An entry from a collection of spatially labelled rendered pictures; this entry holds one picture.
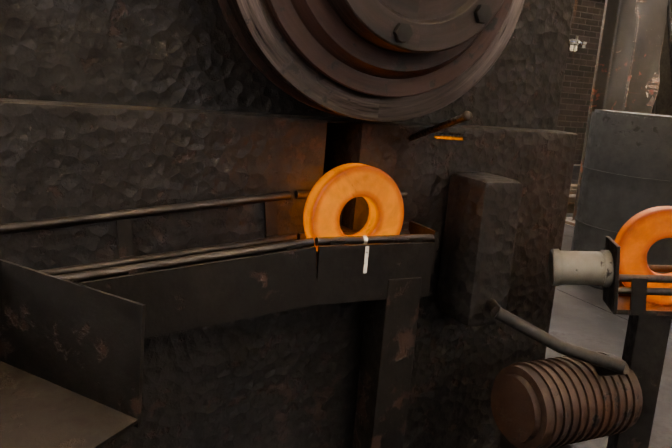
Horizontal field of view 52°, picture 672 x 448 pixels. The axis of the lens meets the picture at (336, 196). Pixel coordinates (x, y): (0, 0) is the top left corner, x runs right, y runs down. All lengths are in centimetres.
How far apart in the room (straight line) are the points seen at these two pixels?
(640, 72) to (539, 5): 389
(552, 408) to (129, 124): 71
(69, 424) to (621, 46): 497
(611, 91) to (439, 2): 450
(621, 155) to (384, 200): 264
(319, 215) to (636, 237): 50
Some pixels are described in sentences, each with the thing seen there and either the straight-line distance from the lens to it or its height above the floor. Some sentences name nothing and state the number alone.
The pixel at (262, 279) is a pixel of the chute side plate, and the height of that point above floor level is 66.
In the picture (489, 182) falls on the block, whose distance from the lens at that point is 108.
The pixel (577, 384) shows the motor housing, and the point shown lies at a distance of 111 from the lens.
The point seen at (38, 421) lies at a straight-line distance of 71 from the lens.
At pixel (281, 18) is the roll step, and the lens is 87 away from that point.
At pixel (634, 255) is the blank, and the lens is 116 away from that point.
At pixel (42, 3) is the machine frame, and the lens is 98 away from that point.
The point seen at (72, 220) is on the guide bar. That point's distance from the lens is 94.
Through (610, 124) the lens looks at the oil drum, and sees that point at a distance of 362.
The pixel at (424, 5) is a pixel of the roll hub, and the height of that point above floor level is 103.
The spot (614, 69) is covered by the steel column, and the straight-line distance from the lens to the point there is 538.
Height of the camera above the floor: 94
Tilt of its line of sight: 10 degrees down
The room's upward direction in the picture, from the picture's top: 5 degrees clockwise
